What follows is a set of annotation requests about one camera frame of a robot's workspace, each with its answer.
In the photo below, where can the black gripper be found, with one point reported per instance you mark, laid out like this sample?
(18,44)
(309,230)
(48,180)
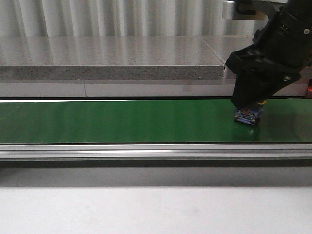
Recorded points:
(279,52)

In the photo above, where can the yellow mushroom push button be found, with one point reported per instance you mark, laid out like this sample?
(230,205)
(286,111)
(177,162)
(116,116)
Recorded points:
(250,114)

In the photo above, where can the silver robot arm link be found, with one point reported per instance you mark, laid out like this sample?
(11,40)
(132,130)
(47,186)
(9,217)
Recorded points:
(251,9)

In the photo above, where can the orange object at right edge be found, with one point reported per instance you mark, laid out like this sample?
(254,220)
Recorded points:
(309,90)

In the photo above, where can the grey granite countertop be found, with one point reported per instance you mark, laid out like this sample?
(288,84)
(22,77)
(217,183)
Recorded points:
(87,66)

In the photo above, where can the green conveyor belt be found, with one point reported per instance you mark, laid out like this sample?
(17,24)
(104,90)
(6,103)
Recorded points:
(151,121)

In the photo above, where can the grey pleated curtain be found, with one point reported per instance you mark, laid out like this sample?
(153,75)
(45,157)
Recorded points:
(119,18)

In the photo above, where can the aluminium conveyor frame rail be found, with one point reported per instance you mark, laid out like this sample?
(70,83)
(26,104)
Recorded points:
(156,155)

